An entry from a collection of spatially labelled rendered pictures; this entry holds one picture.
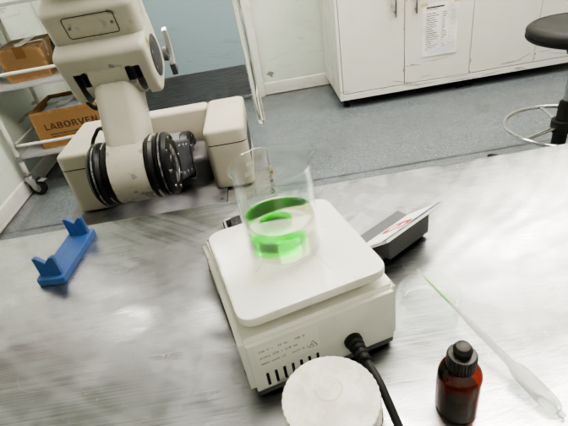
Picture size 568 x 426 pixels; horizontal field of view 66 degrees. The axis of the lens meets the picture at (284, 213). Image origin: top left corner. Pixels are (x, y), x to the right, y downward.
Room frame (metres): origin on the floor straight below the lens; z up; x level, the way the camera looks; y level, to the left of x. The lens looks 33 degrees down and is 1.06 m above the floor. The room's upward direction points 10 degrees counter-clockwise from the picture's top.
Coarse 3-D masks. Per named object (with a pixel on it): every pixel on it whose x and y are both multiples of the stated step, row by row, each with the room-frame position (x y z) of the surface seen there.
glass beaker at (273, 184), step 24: (288, 144) 0.32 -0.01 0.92; (240, 168) 0.31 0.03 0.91; (264, 168) 0.32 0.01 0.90; (288, 168) 0.32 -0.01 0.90; (240, 192) 0.27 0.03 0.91; (264, 192) 0.26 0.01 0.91; (288, 192) 0.26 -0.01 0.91; (312, 192) 0.28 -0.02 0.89; (264, 216) 0.26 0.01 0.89; (288, 216) 0.26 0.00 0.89; (312, 216) 0.27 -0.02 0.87; (264, 240) 0.26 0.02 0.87; (288, 240) 0.26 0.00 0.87; (312, 240) 0.27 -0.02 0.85; (264, 264) 0.27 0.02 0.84; (288, 264) 0.26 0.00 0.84
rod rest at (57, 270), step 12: (72, 228) 0.50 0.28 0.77; (84, 228) 0.49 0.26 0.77; (72, 240) 0.48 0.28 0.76; (84, 240) 0.48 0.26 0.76; (60, 252) 0.46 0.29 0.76; (72, 252) 0.46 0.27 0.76; (84, 252) 0.46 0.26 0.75; (36, 264) 0.42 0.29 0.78; (48, 264) 0.42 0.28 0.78; (60, 264) 0.44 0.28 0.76; (72, 264) 0.43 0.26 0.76; (48, 276) 0.41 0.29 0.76; (60, 276) 0.41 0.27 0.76
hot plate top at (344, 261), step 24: (336, 216) 0.32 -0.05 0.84; (216, 240) 0.32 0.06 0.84; (240, 240) 0.31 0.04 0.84; (336, 240) 0.29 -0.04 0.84; (360, 240) 0.28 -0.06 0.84; (216, 264) 0.29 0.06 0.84; (240, 264) 0.28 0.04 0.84; (312, 264) 0.26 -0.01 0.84; (336, 264) 0.26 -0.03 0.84; (360, 264) 0.25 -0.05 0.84; (384, 264) 0.25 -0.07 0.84; (240, 288) 0.25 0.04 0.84; (264, 288) 0.24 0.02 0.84; (288, 288) 0.24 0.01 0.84; (312, 288) 0.24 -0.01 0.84; (336, 288) 0.23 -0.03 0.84; (240, 312) 0.22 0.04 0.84; (264, 312) 0.22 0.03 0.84; (288, 312) 0.22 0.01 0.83
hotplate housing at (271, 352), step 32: (224, 288) 0.27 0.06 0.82; (384, 288) 0.24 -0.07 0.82; (288, 320) 0.23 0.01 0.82; (320, 320) 0.23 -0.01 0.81; (352, 320) 0.23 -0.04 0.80; (384, 320) 0.24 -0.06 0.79; (256, 352) 0.21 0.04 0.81; (288, 352) 0.22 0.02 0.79; (320, 352) 0.22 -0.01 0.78; (352, 352) 0.22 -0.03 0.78; (256, 384) 0.21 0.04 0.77
